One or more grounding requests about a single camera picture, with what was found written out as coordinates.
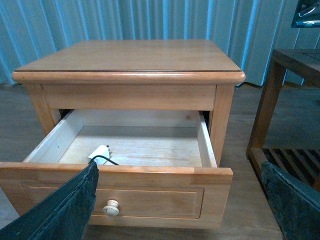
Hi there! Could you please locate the wooden drawer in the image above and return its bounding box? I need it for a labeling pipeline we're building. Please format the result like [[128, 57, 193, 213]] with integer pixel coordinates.
[[0, 109, 233, 229]]

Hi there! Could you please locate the dark wooden side table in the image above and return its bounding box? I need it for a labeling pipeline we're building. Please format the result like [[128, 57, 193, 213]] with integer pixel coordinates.
[[246, 49, 320, 190]]

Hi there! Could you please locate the dark object at upper corner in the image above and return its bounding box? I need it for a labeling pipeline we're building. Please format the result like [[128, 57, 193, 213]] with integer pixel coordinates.
[[291, 0, 320, 28]]

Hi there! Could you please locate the grey-green pleated curtain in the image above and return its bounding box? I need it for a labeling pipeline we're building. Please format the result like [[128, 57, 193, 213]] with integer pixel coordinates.
[[0, 0, 320, 86]]

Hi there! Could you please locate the white charger with black cable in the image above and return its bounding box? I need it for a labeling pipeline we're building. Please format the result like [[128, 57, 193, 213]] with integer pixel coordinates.
[[87, 145, 119, 166]]

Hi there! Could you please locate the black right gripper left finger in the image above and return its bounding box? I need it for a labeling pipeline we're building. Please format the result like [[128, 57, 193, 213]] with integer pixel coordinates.
[[0, 160, 99, 240]]

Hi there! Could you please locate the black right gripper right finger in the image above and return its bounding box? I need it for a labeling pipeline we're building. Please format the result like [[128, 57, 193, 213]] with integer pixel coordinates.
[[261, 161, 320, 240]]

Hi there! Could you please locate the wooden nightstand cabinet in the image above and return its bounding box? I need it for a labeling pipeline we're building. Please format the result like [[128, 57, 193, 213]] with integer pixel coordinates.
[[11, 39, 246, 162]]

